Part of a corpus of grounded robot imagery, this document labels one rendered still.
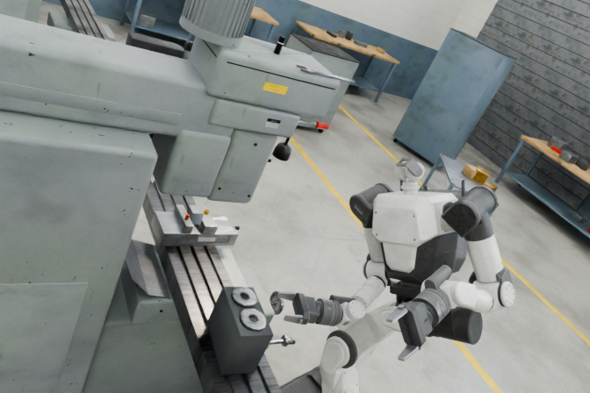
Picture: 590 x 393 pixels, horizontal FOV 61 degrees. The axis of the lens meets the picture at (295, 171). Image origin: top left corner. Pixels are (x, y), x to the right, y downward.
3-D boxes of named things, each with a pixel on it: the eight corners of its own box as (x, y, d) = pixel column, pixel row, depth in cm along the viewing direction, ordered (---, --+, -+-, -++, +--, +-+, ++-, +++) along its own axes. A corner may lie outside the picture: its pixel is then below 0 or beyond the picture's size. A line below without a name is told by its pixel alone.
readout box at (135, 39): (164, 90, 204) (179, 42, 195) (169, 100, 197) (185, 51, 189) (114, 80, 193) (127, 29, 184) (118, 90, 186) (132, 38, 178)
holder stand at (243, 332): (236, 323, 186) (255, 283, 178) (254, 373, 170) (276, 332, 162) (205, 324, 180) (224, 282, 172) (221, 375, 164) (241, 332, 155)
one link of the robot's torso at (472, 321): (485, 339, 167) (483, 286, 166) (469, 351, 157) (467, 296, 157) (409, 322, 186) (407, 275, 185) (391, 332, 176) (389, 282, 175)
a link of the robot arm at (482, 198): (475, 226, 166) (464, 189, 164) (501, 225, 160) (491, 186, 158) (459, 241, 159) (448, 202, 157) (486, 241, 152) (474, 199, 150)
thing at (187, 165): (191, 163, 198) (212, 105, 187) (210, 199, 180) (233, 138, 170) (144, 157, 187) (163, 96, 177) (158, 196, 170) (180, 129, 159)
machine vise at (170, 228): (222, 225, 237) (229, 206, 233) (233, 246, 227) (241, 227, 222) (150, 224, 217) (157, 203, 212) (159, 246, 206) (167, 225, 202)
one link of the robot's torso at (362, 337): (357, 360, 205) (449, 324, 177) (331, 375, 192) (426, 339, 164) (341, 325, 210) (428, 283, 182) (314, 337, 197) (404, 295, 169)
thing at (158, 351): (215, 346, 278) (253, 266, 254) (234, 397, 255) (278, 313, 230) (57, 361, 233) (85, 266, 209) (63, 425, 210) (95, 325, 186)
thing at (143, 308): (220, 264, 245) (229, 245, 240) (245, 317, 220) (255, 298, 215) (116, 263, 217) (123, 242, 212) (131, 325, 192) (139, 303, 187)
